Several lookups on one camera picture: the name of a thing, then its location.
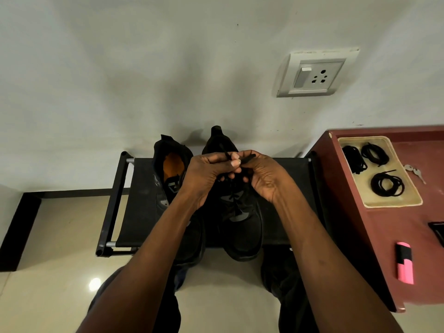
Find person's right hand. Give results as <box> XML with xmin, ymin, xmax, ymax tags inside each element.
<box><xmin>239</xmin><ymin>150</ymin><xmax>296</xmax><ymax>206</ymax></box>

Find person's left hand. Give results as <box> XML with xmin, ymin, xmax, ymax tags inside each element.
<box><xmin>180</xmin><ymin>152</ymin><xmax>242</xmax><ymax>210</ymax></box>

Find person's right forearm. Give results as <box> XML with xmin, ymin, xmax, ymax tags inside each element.
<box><xmin>270</xmin><ymin>192</ymin><xmax>405</xmax><ymax>333</ymax></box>

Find person's left forearm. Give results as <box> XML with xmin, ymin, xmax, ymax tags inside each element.
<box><xmin>76</xmin><ymin>194</ymin><xmax>209</xmax><ymax>333</ymax></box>

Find black sneaker with orange insole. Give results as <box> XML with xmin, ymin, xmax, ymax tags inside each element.
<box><xmin>153</xmin><ymin>134</ymin><xmax>206</xmax><ymax>267</ymax></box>

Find black laced sneaker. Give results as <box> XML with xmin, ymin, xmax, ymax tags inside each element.
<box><xmin>202</xmin><ymin>126</ymin><xmax>264</xmax><ymax>262</ymax></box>

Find black fabric shoe rack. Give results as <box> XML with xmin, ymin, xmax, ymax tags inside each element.
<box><xmin>96</xmin><ymin>151</ymin><xmax>327</xmax><ymax>258</ymax></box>

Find coiled black shoelace bundle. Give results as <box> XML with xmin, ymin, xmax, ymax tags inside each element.
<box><xmin>342</xmin><ymin>145</ymin><xmax>368</xmax><ymax>175</ymax></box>
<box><xmin>361</xmin><ymin>143</ymin><xmax>390</xmax><ymax>167</ymax></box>
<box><xmin>370</xmin><ymin>169</ymin><xmax>405</xmax><ymax>197</ymax></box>

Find person's right leg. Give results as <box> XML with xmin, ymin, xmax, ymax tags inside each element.
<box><xmin>260</xmin><ymin>246</ymin><xmax>311</xmax><ymax>333</ymax></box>

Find red-brown wooden cabinet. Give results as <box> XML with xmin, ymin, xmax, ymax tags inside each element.
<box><xmin>305</xmin><ymin>125</ymin><xmax>444</xmax><ymax>313</ymax></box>

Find beige tray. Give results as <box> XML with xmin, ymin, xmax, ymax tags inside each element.
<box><xmin>337</xmin><ymin>136</ymin><xmax>423</xmax><ymax>209</ymax></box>

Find silver keys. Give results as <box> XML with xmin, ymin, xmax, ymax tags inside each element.
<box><xmin>403</xmin><ymin>164</ymin><xmax>427</xmax><ymax>185</ymax></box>

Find pink and black highlighter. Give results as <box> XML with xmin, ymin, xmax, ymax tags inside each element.
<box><xmin>396</xmin><ymin>241</ymin><xmax>415</xmax><ymax>285</ymax></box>

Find flat black object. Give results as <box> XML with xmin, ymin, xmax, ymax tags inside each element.
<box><xmin>428</xmin><ymin>221</ymin><xmax>444</xmax><ymax>248</ymax></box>

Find white wall socket plate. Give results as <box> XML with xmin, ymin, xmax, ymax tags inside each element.
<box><xmin>276</xmin><ymin>48</ymin><xmax>360</xmax><ymax>98</ymax></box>

